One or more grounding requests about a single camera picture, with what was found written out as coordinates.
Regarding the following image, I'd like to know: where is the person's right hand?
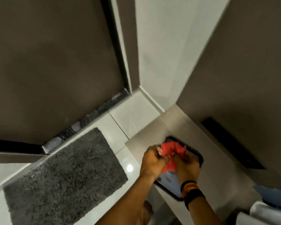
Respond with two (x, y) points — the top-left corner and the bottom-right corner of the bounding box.
(173, 151), (201, 186)

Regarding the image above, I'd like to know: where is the person's left hand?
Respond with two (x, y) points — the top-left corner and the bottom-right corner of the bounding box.
(140, 145), (171, 181)

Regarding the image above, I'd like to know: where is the red cloth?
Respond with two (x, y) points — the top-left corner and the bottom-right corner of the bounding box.
(160, 141), (187, 174)

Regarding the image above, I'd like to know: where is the person's left forearm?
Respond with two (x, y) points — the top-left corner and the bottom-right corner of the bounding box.
(100, 172), (156, 225)

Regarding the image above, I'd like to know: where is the person's right forearm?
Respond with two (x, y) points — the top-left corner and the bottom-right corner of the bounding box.
(183, 183), (228, 225)

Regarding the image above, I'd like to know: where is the black tablet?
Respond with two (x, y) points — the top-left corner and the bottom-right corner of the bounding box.
(153, 136), (204, 202)

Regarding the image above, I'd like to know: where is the black striped wristband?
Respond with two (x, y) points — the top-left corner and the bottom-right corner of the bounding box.
(180, 180), (205, 211)

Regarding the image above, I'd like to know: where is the light wood cabinet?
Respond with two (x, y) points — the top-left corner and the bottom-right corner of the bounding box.
(125, 104), (264, 225)

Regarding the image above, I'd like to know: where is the person's foot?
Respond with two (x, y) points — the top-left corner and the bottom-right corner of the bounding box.
(142, 200), (154, 225)

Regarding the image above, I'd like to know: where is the black stone door threshold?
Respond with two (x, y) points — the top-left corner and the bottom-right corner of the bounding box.
(41, 88), (131, 155)

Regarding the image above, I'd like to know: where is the grey shaggy bath mat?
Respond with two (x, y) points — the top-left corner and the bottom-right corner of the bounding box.
(3, 127), (128, 225)

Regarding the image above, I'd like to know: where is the blue cloth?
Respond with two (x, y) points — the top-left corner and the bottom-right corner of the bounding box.
(252, 185), (281, 210)

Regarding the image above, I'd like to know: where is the white cloth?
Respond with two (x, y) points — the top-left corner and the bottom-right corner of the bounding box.
(236, 201), (281, 225)

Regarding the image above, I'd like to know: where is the brown door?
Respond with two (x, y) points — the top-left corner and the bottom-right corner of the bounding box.
(0, 0), (132, 146)

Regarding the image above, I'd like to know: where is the black wall slot panel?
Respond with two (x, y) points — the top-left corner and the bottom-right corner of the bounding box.
(201, 117), (265, 170)

